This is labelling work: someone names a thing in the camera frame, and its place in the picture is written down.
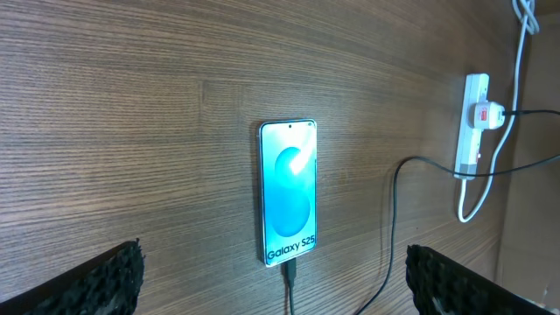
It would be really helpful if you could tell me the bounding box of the blue screen Galaxy smartphone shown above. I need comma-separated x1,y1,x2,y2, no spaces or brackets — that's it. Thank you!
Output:
257,119,318,267

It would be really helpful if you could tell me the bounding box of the white power strip cord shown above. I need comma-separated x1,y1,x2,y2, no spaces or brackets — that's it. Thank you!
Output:
457,0,542,224

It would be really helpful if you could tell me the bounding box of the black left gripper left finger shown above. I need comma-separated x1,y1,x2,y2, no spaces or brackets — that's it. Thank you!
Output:
1,240,144,315

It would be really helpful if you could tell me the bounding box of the white power strip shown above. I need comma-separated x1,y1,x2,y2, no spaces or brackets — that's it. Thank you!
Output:
454,73,489,180

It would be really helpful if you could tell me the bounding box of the black USB charging cable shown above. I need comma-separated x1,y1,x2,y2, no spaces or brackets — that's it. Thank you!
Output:
282,108,560,315

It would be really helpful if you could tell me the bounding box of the white USB charger plug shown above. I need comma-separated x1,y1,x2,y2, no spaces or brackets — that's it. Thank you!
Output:
469,101,506,130

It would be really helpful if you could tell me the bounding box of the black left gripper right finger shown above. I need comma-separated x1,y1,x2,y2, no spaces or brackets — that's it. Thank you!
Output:
406,245,551,315

